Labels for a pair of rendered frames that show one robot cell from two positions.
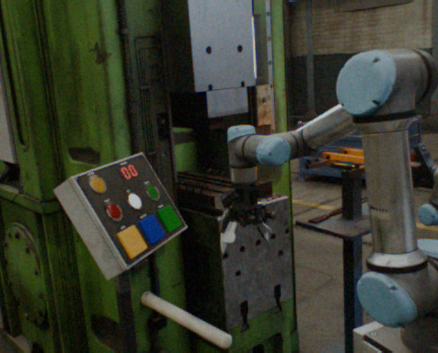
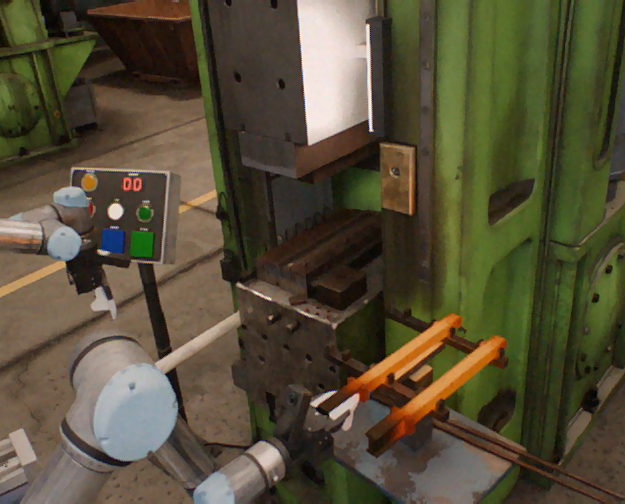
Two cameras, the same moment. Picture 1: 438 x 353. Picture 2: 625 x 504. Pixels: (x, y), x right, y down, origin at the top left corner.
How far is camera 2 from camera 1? 2.47 m
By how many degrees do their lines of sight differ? 79
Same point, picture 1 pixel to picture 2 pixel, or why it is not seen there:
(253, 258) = (280, 359)
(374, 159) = not seen: outside the picture
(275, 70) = (441, 126)
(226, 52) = (261, 86)
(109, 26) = (196, 22)
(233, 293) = (256, 373)
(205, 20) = (230, 36)
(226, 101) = (264, 152)
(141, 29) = not seen: hidden behind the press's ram
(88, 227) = not seen: hidden behind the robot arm
